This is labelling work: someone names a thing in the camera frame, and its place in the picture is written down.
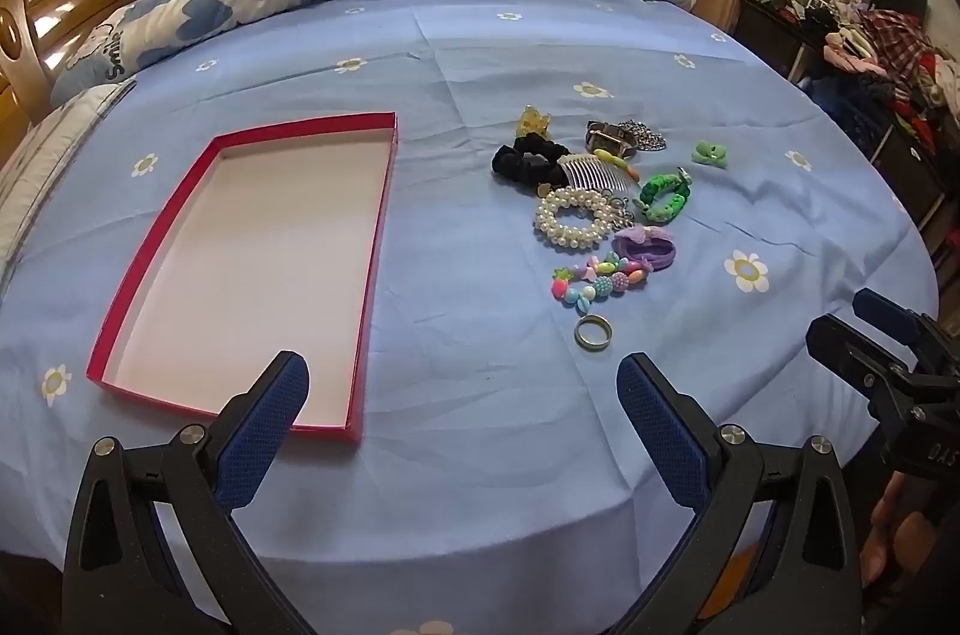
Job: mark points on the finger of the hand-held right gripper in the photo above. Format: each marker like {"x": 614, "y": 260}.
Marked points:
{"x": 847, "y": 350}
{"x": 881, "y": 305}

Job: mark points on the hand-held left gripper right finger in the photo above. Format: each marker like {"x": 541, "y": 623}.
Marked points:
{"x": 660, "y": 425}

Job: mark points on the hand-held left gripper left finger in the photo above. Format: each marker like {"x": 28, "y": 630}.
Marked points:
{"x": 266, "y": 432}

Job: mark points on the red shallow cardboard box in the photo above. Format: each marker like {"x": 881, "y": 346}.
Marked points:
{"x": 247, "y": 275}

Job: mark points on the green bow hair clip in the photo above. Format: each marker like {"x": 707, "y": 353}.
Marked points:
{"x": 709, "y": 151}

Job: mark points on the silver bangle watch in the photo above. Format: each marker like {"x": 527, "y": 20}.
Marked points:
{"x": 600, "y": 138}

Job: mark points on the black velvet scrunchie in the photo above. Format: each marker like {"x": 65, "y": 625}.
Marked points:
{"x": 514, "y": 158}

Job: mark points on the yellow hair clip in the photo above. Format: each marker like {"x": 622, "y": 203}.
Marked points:
{"x": 534, "y": 121}

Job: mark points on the person's right hand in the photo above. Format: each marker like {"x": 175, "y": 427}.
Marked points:
{"x": 881, "y": 530}

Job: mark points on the pile of clothes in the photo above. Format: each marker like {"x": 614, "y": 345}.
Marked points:
{"x": 900, "y": 50}

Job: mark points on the clear hair comb colourful beads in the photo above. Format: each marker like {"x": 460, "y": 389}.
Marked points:
{"x": 589, "y": 173}

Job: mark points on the dark wooden desk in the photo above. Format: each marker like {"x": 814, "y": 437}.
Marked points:
{"x": 772, "y": 42}

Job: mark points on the silver rhinestone brooch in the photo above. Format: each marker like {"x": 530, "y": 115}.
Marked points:
{"x": 649, "y": 138}

